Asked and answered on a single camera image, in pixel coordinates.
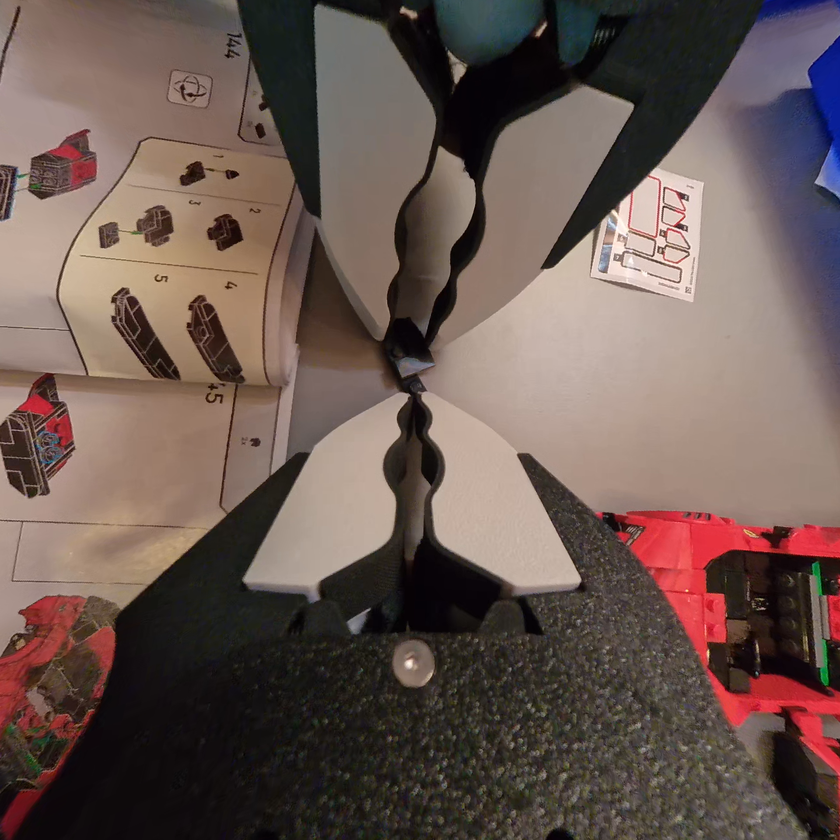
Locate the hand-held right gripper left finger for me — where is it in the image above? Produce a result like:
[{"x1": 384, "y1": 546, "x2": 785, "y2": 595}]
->
[{"x1": 243, "y1": 392, "x2": 414, "y2": 602}]

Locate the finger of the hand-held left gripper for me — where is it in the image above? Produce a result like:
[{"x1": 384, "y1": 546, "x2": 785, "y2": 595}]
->
[
  {"x1": 314, "y1": 2, "x2": 438, "y2": 342},
  {"x1": 428, "y1": 84, "x2": 637, "y2": 350}
]

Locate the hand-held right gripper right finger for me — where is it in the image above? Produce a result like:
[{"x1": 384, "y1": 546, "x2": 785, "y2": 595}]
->
[{"x1": 415, "y1": 392, "x2": 584, "y2": 599}]

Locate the small black lego assembly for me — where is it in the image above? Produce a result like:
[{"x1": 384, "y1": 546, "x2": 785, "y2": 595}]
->
[{"x1": 386, "y1": 318, "x2": 435, "y2": 395}]

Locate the red lego car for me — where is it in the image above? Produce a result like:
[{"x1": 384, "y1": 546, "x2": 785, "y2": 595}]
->
[{"x1": 594, "y1": 508, "x2": 840, "y2": 840}]

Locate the lego instruction booklet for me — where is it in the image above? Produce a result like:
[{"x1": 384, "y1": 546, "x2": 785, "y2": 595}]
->
[{"x1": 0, "y1": 0, "x2": 315, "y2": 798}]

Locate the white sticker sheet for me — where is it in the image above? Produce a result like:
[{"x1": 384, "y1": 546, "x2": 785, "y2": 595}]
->
[{"x1": 589, "y1": 167, "x2": 705, "y2": 303}]

